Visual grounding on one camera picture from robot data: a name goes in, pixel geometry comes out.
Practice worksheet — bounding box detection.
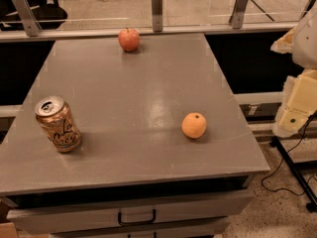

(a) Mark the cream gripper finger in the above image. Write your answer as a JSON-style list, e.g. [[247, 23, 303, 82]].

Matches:
[[270, 29, 295, 54], [272, 69, 317, 138]]

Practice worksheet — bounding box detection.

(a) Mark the orange fruit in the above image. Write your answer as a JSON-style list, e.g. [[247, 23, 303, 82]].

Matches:
[[181, 113, 207, 139]]

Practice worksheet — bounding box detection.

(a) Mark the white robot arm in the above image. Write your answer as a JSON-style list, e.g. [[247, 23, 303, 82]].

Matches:
[[270, 9, 317, 138]]

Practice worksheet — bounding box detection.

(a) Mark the red apple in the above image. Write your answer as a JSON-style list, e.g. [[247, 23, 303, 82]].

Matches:
[[118, 28, 140, 52]]

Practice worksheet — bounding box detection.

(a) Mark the lower grey drawer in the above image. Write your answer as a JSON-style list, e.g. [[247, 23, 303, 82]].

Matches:
[[50, 217, 230, 238]]

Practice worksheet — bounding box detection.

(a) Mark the orange LaCroix soda can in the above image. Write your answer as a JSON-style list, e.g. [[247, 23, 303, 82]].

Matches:
[[35, 96, 82, 153]]

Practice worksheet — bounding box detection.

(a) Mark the black office chair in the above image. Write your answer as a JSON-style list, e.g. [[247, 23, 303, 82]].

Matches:
[[0, 0, 67, 31]]

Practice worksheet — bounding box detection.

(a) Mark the cardboard box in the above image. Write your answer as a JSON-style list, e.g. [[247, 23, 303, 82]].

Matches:
[[0, 201, 19, 238]]

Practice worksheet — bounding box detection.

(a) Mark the black floor cable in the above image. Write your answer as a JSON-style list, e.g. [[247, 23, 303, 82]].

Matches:
[[261, 112, 317, 197]]

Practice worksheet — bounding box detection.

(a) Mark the right metal bracket post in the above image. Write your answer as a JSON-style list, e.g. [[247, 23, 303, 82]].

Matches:
[[229, 0, 249, 29]]

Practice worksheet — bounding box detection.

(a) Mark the metal bracket post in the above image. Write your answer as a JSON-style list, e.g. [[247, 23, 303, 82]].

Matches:
[[152, 0, 163, 32], [229, 0, 249, 29], [12, 0, 42, 37]]

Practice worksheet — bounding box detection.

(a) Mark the grey drawer with handle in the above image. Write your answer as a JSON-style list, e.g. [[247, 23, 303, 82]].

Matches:
[[8, 189, 253, 234]]

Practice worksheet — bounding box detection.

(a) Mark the middle metal bracket post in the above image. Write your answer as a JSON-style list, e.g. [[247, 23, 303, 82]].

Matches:
[[152, 0, 163, 32]]

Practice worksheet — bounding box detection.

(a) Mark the black drawer handle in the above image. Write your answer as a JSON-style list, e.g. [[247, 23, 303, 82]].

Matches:
[[117, 209, 157, 226]]

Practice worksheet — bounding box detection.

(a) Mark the left metal bracket post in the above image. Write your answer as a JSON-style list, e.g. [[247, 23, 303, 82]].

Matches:
[[12, 0, 42, 37]]

